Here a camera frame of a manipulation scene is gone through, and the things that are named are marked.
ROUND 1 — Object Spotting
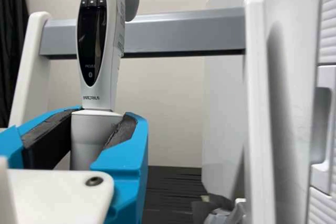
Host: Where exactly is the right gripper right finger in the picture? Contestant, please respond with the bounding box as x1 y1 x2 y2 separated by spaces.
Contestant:
90 112 149 224

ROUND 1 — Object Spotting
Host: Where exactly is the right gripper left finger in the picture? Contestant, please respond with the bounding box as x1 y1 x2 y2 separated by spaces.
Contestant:
0 105 82 170

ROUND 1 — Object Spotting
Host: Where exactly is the pipette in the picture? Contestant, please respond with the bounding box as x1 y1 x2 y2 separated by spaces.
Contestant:
69 0 141 171

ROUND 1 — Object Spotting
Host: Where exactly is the black platform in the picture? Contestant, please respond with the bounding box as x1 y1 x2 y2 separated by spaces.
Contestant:
142 165 211 224

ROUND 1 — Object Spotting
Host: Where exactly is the grey taped block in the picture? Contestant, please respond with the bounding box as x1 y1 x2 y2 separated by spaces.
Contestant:
191 193 237 217

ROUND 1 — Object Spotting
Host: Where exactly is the white pipette stand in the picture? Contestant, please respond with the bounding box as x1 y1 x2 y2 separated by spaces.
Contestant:
7 0 275 224

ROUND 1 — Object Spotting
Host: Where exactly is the incubator door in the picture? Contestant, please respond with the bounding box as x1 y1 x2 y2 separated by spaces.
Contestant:
310 0 336 224

